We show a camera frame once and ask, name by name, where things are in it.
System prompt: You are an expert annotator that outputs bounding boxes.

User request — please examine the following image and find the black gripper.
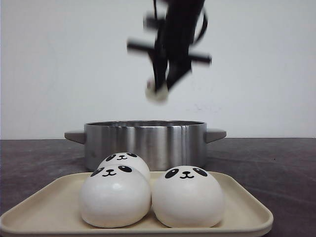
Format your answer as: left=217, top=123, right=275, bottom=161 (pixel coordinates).
left=126, top=0, right=212, bottom=93

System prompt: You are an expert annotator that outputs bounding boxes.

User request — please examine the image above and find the panda bun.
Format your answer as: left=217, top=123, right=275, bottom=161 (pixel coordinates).
left=152, top=165, right=225, bottom=228
left=145, top=78, right=168, bottom=104
left=98, top=152, right=150, bottom=182
left=79, top=164, right=151, bottom=228

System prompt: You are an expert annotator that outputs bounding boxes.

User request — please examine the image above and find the stainless steel steamer pot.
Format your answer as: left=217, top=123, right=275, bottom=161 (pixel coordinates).
left=64, top=120, right=227, bottom=171

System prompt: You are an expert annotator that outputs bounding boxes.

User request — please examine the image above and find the beige plastic tray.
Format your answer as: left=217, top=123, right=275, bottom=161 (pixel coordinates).
left=0, top=172, right=274, bottom=237

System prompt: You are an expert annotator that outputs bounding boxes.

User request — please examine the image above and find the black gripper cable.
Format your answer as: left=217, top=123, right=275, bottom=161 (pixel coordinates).
left=191, top=4, right=209, bottom=46

